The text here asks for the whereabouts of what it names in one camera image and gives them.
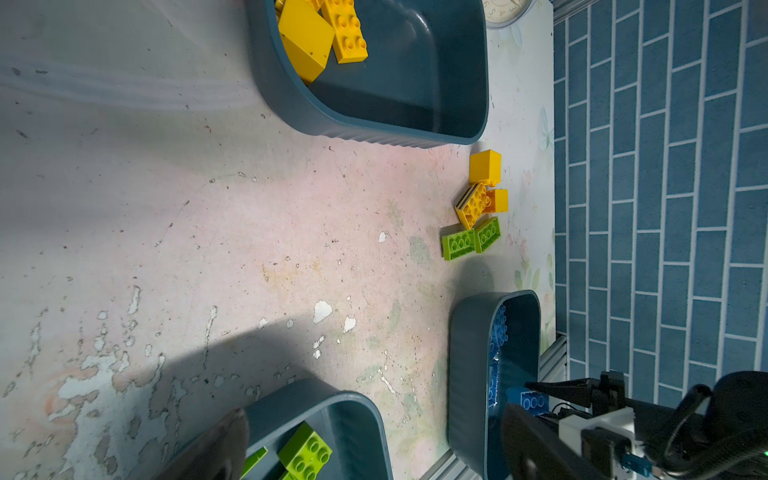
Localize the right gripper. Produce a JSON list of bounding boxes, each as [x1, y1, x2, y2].
[[525, 371, 627, 416]]

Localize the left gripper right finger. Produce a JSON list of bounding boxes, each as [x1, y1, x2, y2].
[[501, 404, 605, 480]]

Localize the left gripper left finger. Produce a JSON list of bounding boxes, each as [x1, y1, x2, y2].
[[156, 408, 249, 480]]

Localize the green lego plate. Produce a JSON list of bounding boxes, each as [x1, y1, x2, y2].
[[473, 216, 501, 254], [241, 447, 268, 479], [441, 229, 476, 261], [278, 422, 333, 480]]

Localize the blue lego plate upside-down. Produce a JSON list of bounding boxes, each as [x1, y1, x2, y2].
[[519, 391, 550, 416]]

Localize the yellow lego plate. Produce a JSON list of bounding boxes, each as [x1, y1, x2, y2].
[[454, 183, 491, 230]]

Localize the yellow lego slope brick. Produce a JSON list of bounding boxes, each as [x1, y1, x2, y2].
[[469, 150, 502, 187]]

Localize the yellow small lego brick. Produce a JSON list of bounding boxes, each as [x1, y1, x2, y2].
[[321, 0, 368, 64]]

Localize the yellow lego cube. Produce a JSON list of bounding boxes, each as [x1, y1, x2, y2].
[[278, 0, 334, 84]]

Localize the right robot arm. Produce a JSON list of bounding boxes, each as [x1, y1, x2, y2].
[[502, 371, 767, 479]]

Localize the right teal container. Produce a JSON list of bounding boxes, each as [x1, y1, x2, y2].
[[447, 290, 541, 479]]

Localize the teal container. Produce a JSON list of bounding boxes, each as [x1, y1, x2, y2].
[[243, 378, 393, 479], [447, 290, 541, 479], [245, 1, 489, 148]]

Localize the left teal container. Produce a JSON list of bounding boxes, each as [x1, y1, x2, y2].
[[243, 378, 393, 479]]

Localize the back teal container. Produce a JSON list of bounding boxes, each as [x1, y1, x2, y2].
[[245, 1, 489, 148]]

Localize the small white clock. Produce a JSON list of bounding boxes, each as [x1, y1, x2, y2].
[[482, 0, 535, 29]]

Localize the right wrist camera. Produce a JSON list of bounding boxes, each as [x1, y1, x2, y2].
[[558, 407, 653, 479]]

